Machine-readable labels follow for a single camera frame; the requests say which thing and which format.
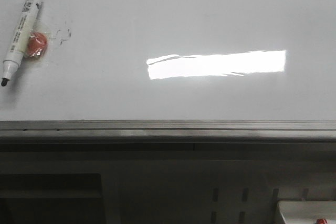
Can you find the white black whiteboard marker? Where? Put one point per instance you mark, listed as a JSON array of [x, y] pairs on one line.
[[19, 41]]

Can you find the white plastic marker tray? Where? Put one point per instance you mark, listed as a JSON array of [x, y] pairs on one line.
[[304, 211]]

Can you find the red round magnet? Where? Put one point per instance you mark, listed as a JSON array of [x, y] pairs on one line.
[[37, 44]]

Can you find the white whiteboard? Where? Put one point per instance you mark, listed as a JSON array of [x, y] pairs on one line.
[[176, 59]]

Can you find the grey aluminium whiteboard frame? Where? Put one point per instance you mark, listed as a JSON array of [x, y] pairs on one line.
[[166, 131]]

